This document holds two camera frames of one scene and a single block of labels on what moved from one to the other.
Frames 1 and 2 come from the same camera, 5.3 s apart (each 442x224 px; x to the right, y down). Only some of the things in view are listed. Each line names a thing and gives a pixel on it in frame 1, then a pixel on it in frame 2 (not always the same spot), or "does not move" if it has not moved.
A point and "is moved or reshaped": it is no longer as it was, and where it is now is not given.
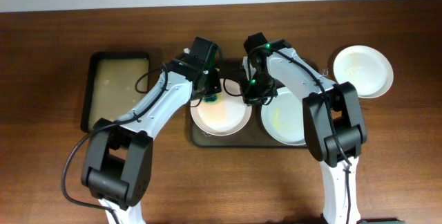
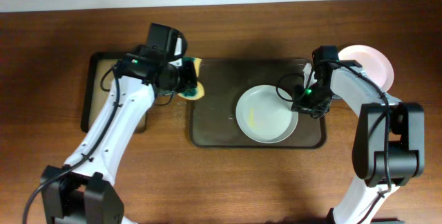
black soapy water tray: (111, 84) does not move
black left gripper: (214, 74) -> (190, 81)
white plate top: (369, 70) does not move
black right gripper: (252, 99) -> (299, 106)
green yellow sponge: (213, 99) is moved or reshaped
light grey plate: (284, 117) is moved or reshaped
